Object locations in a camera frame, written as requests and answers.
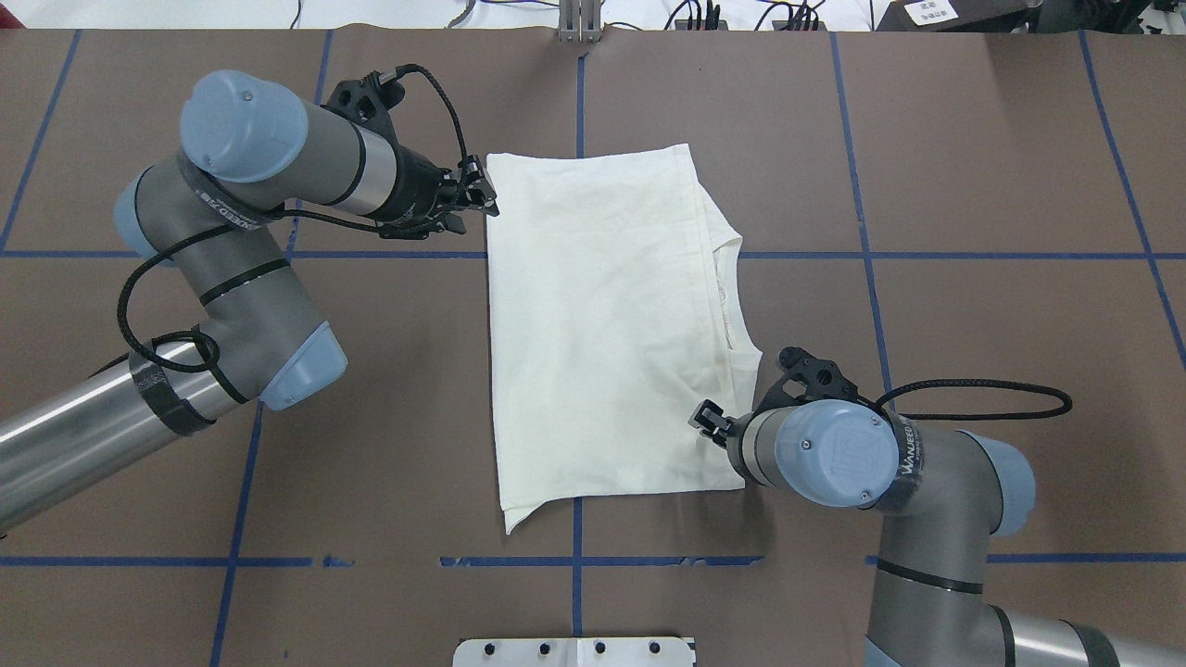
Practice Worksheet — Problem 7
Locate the upper black relay box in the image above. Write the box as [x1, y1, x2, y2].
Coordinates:
[663, 1, 728, 32]

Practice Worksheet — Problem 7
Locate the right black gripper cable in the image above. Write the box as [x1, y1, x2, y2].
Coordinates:
[871, 377, 1075, 423]

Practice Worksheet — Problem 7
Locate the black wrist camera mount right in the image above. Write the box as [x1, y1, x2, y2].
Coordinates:
[754, 347, 876, 413]

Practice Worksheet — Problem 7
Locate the black laptop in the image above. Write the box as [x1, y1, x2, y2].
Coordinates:
[874, 1, 1042, 33]

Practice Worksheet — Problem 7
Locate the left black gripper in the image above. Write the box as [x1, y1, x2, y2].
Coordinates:
[374, 148, 500, 241]

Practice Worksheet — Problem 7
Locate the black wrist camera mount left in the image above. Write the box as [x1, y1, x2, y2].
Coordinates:
[323, 71, 406, 127]

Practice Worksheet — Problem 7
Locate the cream long-sleeve printed shirt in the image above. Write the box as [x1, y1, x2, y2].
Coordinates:
[486, 144, 763, 533]

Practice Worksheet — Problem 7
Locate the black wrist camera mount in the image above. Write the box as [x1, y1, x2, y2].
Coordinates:
[754, 347, 876, 413]
[323, 71, 406, 127]

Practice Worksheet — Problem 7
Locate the aluminium frame post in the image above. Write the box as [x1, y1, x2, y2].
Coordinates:
[556, 0, 604, 44]

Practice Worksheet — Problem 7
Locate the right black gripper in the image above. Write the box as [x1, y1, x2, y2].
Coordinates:
[688, 398, 754, 464]

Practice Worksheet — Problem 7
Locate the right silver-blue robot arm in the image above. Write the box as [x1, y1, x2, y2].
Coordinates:
[689, 398, 1182, 666]

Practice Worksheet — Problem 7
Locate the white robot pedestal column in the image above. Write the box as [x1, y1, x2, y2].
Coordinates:
[452, 635, 699, 666]

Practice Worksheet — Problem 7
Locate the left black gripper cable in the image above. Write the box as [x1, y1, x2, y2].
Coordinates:
[116, 63, 472, 376]

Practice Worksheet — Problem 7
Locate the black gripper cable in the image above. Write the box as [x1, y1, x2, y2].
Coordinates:
[116, 63, 472, 376]
[871, 377, 1075, 423]

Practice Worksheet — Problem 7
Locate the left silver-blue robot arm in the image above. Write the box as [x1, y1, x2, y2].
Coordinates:
[1, 64, 498, 532]

